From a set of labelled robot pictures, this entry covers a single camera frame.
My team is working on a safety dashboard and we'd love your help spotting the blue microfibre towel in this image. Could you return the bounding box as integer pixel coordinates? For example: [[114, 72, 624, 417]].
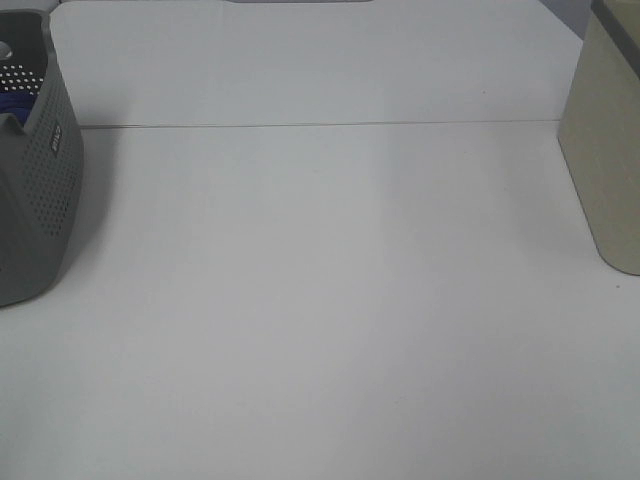
[[0, 91, 37, 125]]

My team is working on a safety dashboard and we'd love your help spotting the grey perforated laundry basket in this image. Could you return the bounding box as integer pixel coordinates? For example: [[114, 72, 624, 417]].
[[1, 9, 84, 306]]

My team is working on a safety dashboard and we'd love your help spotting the beige plastic bin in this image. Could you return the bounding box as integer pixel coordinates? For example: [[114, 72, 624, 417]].
[[558, 1, 639, 275]]

